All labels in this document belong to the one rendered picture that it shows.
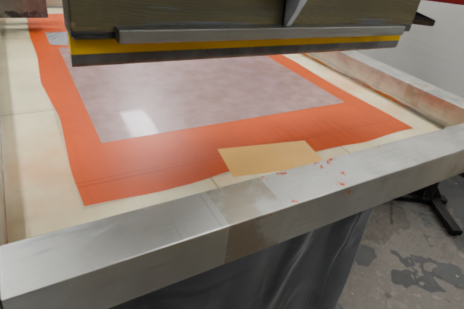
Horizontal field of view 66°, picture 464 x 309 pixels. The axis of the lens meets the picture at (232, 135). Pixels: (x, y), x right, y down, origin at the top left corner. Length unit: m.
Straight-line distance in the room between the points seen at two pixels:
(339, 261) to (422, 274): 1.16
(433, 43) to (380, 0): 2.17
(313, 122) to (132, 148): 0.22
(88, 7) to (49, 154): 0.15
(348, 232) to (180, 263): 0.39
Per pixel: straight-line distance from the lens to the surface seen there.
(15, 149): 0.39
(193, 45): 0.32
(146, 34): 0.28
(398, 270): 1.74
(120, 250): 0.22
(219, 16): 0.31
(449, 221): 2.09
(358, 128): 0.48
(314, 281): 0.67
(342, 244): 0.61
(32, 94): 0.49
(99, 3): 0.28
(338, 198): 0.30
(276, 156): 0.38
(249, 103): 0.48
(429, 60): 2.62
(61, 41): 0.68
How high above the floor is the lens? 1.16
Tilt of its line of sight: 30 degrees down
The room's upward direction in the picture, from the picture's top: 8 degrees clockwise
